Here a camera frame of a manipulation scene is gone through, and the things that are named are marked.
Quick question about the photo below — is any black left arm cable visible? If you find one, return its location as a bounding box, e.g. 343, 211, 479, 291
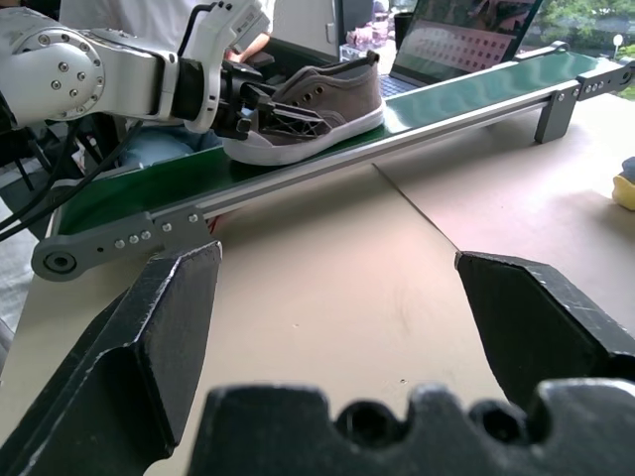
176, 1, 225, 60

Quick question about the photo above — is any black cables bundle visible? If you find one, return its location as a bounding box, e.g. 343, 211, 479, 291
0, 117, 146, 244

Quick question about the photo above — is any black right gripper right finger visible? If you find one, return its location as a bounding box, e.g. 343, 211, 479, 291
453, 250, 635, 409

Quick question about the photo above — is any green conveyor belt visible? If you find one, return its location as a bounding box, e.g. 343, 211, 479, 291
30, 40, 635, 285

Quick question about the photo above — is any yellow and grey soft item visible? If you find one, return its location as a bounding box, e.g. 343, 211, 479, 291
611, 156, 635, 213

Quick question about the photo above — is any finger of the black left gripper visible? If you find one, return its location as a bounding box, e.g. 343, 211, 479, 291
241, 81, 290, 107
237, 98, 335, 146

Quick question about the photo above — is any person in white shirt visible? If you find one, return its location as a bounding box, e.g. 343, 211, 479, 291
58, 0, 277, 171

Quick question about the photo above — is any open laptop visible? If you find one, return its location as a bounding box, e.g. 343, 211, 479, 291
380, 0, 545, 99

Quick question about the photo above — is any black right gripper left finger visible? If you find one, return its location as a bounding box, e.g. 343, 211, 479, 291
0, 240, 223, 476

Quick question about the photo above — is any grey canvas sneaker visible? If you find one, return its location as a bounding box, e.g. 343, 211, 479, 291
222, 49, 386, 168

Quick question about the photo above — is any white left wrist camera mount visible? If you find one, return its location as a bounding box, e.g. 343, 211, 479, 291
184, 0, 273, 134

